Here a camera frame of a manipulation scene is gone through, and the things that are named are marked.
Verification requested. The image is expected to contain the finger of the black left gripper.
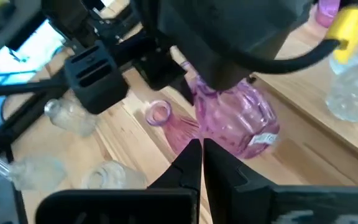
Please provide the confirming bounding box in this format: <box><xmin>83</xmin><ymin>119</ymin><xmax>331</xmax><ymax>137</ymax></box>
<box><xmin>154</xmin><ymin>0</ymin><xmax>318</xmax><ymax>93</ymax></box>
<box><xmin>132</xmin><ymin>46</ymin><xmax>196</xmax><ymax>107</ymax></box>

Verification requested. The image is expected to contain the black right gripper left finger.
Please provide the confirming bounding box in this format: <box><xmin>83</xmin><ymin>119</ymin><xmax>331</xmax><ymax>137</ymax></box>
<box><xmin>35</xmin><ymin>138</ymin><xmax>203</xmax><ymax>224</ymax></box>

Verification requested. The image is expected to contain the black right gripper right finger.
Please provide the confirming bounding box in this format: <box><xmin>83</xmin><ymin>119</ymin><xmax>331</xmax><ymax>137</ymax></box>
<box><xmin>203</xmin><ymin>138</ymin><xmax>358</xmax><ymax>224</ymax></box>

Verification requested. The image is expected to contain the pink twisted cone vase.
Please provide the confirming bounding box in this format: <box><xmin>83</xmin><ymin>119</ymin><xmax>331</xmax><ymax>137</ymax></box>
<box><xmin>144</xmin><ymin>99</ymin><xmax>202</xmax><ymax>156</ymax></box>

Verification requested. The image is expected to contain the pink fluted bulb vase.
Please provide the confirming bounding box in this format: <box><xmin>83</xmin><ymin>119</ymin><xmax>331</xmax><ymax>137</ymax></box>
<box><xmin>181</xmin><ymin>60</ymin><xmax>281</xmax><ymax>160</ymax></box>

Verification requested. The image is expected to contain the pink ribbed bottle vase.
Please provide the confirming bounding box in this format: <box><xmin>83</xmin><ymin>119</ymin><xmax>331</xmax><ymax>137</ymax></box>
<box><xmin>314</xmin><ymin>0</ymin><xmax>342</xmax><ymax>29</ymax></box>

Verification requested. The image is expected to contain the clear small faceted vase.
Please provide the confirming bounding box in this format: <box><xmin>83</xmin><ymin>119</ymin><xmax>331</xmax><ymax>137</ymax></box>
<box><xmin>324</xmin><ymin>43</ymin><xmax>358</xmax><ymax>123</ymax></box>

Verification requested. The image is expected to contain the clear wide diamond-cut vase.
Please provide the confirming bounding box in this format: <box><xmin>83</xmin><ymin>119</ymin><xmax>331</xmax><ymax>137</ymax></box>
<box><xmin>81</xmin><ymin>160</ymin><xmax>149</xmax><ymax>190</ymax></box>

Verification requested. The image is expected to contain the clear small round vase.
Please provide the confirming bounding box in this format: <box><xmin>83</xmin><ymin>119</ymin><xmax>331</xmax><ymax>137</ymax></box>
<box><xmin>44</xmin><ymin>98</ymin><xmax>99</xmax><ymax>138</ymax></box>

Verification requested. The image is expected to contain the clear square glass vase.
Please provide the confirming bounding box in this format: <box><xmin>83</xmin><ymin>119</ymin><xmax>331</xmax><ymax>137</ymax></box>
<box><xmin>7</xmin><ymin>155</ymin><xmax>68</xmax><ymax>192</ymax></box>

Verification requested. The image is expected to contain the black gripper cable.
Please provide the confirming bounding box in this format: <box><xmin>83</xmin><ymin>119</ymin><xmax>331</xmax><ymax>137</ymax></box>
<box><xmin>222</xmin><ymin>39</ymin><xmax>343</xmax><ymax>75</ymax></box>

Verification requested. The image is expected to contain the black metal table frame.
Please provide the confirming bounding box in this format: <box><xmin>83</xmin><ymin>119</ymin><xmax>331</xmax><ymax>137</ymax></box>
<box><xmin>0</xmin><ymin>73</ymin><xmax>74</xmax><ymax>162</ymax></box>

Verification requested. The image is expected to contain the yellow cable tag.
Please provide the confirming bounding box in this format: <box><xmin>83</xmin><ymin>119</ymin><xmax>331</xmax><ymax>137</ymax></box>
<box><xmin>325</xmin><ymin>4</ymin><xmax>358</xmax><ymax>65</ymax></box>

